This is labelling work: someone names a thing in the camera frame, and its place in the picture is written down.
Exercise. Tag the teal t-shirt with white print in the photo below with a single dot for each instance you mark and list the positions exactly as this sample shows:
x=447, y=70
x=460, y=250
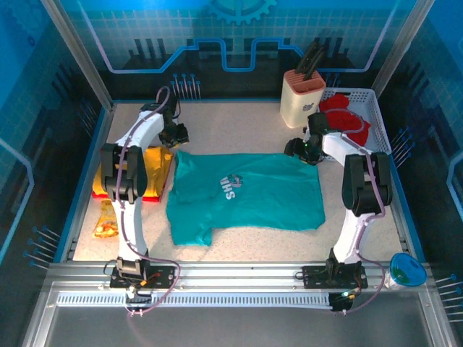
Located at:
x=253, y=202

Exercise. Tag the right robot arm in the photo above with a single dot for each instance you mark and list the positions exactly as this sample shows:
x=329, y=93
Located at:
x=365, y=184

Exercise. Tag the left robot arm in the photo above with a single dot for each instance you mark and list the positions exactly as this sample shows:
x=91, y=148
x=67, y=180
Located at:
x=128, y=217

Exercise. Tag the red crumpled t-shirt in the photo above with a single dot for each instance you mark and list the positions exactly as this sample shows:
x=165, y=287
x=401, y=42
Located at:
x=334, y=121

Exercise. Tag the cream knife block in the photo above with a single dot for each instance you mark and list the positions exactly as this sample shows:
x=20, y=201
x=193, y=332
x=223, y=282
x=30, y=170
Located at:
x=296, y=105

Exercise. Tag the white plastic basket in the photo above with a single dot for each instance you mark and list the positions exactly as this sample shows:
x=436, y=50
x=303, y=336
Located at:
x=378, y=108

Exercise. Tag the yellow snack bag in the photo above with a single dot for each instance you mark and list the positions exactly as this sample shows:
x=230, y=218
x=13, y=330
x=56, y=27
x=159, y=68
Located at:
x=106, y=220

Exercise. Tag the aluminium frame post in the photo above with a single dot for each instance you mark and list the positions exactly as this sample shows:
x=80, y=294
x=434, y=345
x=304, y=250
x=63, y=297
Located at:
x=401, y=47
x=81, y=54

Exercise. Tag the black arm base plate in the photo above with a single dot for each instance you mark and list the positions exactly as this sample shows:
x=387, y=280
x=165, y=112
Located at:
x=166, y=279
x=314, y=276

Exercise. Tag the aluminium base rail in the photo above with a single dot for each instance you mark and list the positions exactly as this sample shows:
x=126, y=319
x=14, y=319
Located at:
x=235, y=274

